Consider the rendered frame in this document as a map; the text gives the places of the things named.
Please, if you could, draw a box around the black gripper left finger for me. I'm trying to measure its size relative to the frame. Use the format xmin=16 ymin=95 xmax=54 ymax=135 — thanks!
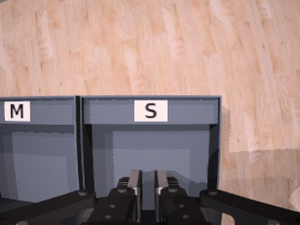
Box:
xmin=0 ymin=170 xmax=142 ymax=225

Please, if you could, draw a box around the dark grey three-compartment bin rack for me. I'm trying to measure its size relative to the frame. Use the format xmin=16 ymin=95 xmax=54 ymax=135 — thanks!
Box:
xmin=0 ymin=95 xmax=222 ymax=223

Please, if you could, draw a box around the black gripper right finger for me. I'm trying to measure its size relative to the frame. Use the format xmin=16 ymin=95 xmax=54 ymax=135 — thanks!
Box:
xmin=155 ymin=170 xmax=300 ymax=225

